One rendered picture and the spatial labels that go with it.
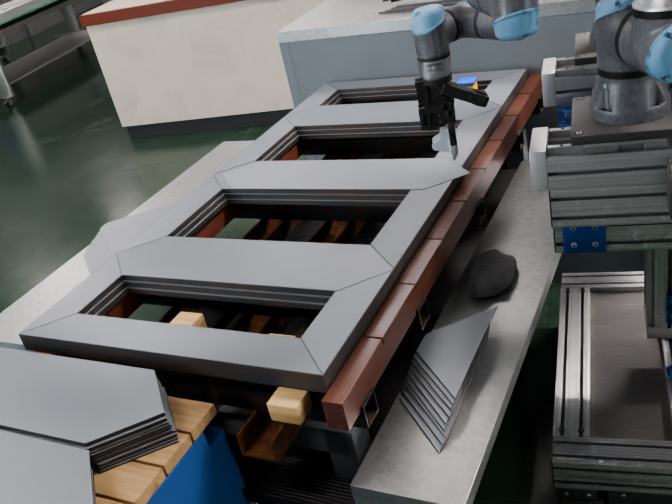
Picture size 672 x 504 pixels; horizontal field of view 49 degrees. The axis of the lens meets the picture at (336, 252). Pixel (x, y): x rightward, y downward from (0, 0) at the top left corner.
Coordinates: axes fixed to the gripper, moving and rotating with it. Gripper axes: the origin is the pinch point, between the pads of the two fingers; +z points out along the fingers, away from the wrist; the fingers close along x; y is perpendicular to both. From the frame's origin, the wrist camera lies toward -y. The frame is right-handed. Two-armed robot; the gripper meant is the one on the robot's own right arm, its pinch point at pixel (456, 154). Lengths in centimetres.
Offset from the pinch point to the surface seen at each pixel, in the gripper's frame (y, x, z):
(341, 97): 40, -86, 8
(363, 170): 25.0, -11.1, 5.5
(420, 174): 9.7, -3.2, 5.4
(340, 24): 38, -100, -14
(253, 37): 130, -313, 29
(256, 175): 56, -18, 5
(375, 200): 21.3, 2.4, 8.2
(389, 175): 17.7, -5.4, 5.5
